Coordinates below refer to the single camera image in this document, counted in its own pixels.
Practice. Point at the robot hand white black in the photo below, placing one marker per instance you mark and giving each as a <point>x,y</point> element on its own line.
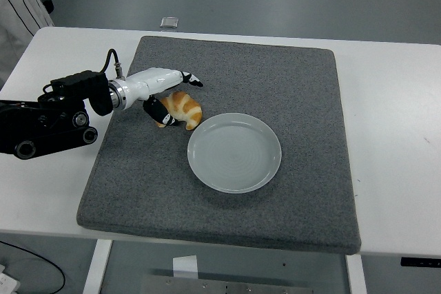
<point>151,80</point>

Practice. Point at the croissant bread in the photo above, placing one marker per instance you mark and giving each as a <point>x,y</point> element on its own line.
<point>187,108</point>

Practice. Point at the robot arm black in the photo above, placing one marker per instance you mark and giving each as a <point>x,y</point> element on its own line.
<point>51,125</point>

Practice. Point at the grey round plate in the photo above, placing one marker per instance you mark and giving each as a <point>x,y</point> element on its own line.
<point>234,156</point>

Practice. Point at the grey square mat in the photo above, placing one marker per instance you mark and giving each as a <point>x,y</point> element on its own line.
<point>258,77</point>

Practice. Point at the white table leg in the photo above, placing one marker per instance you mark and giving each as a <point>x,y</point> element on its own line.
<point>356,276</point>
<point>98,266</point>

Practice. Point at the white power strip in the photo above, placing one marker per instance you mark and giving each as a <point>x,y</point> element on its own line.
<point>7,282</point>

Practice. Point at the black table control panel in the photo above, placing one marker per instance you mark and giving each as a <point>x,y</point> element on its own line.
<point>420,262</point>

